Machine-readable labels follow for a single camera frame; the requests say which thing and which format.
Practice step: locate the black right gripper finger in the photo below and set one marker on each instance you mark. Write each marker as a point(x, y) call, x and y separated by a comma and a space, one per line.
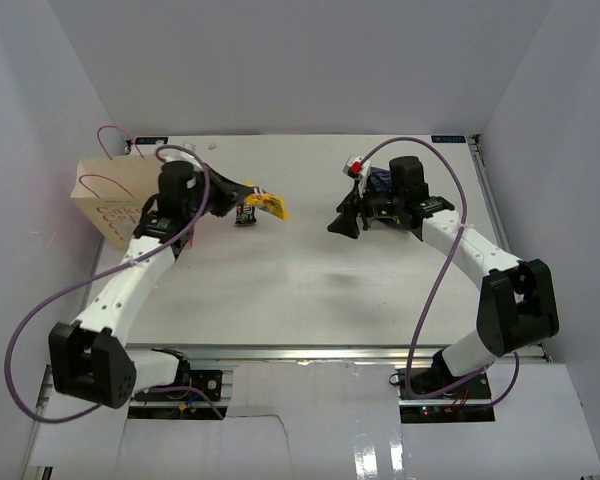
point(346, 223)
point(354, 199)

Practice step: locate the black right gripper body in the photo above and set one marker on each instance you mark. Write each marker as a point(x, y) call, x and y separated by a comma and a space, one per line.
point(379, 204)

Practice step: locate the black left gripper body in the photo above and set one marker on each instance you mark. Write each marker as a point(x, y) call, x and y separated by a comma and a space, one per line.
point(216, 192)

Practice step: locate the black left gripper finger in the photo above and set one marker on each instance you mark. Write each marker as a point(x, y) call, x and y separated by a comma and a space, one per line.
point(222, 206)
point(234, 190)

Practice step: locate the purple M&M packet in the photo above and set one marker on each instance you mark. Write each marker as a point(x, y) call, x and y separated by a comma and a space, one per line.
point(245, 215)

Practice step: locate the yellow M&M packet back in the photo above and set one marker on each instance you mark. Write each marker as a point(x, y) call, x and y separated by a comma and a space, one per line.
point(267, 202)

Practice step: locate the beige and pink paper bag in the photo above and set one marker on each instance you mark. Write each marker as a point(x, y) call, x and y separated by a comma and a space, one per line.
point(111, 190)

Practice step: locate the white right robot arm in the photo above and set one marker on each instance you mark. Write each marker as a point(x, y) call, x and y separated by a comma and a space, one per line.
point(516, 307)

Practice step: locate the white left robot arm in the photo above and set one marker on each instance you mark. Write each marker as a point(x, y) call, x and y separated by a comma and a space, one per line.
point(88, 356)

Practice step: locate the large dark blue snack bag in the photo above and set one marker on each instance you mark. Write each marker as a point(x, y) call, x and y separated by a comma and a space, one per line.
point(379, 179)

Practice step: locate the blue label back right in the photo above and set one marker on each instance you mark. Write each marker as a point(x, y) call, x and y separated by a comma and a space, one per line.
point(448, 139)

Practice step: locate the blue label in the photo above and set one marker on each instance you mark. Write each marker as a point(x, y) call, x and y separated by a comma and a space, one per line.
point(151, 140)
point(448, 139)

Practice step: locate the blue label back left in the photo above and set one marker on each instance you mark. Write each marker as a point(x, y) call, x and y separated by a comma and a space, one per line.
point(151, 140)

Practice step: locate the white cardboard front panel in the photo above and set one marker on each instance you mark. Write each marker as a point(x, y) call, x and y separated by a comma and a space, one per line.
point(332, 421)

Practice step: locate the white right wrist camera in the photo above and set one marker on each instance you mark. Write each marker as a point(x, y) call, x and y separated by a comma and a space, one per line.
point(359, 170)

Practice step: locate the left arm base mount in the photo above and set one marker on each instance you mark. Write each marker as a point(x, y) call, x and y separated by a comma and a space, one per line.
point(195, 395)

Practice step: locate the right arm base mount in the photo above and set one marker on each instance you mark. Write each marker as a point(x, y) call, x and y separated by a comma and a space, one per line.
point(469, 403)

